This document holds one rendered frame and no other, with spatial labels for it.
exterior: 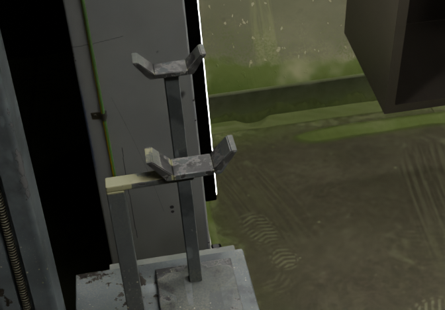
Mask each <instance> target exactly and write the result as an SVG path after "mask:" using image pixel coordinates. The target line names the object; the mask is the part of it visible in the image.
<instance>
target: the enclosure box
mask: <svg viewBox="0 0 445 310"><path fill-rule="evenodd" d="M344 34H345V35H346V38H347V39H348V42H349V43H350V45H351V47H352V49H353V51H354V53H355V55H356V58H357V60H358V62H359V64H360V66H361V68H362V70H363V72H364V74H365V76H366V78H367V80H368V82H369V84H370V86H371V88H372V90H373V92H374V94H375V96H376V99H377V101H378V103H379V105H380V107H381V109H382V111H383V113H384V114H389V113H398V112H403V111H412V110H417V109H425V108H430V107H439V106H444V105H445V0H347V2H346V18H345V27H344Z"/></svg>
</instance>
